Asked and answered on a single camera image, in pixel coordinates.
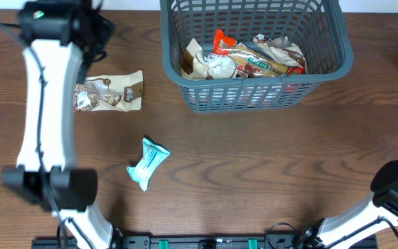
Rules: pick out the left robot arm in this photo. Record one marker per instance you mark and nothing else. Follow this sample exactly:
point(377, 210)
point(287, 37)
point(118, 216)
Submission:
point(60, 40)

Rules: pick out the multicolour tissue pack box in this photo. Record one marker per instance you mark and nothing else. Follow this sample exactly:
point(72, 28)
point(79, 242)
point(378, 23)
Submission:
point(248, 94)

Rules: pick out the beige grain pouch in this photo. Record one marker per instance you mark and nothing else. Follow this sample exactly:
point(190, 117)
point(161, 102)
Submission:
point(282, 51)
point(110, 93)

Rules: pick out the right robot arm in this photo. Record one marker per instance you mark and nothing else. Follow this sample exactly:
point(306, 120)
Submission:
point(378, 211)

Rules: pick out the beige rice pouch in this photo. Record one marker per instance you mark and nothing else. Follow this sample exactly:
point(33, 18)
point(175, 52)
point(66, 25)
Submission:
point(197, 64)

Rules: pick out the dark grey plastic basket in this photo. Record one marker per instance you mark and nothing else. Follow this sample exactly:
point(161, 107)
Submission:
point(317, 27)

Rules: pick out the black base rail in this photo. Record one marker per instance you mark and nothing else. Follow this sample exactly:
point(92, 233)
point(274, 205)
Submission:
point(264, 242)

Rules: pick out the teal white snack packet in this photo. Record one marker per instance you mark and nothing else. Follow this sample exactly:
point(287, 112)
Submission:
point(153, 156)

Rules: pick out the red orange pasta packet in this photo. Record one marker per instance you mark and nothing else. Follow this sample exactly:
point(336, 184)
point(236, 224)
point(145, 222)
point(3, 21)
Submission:
point(249, 62)

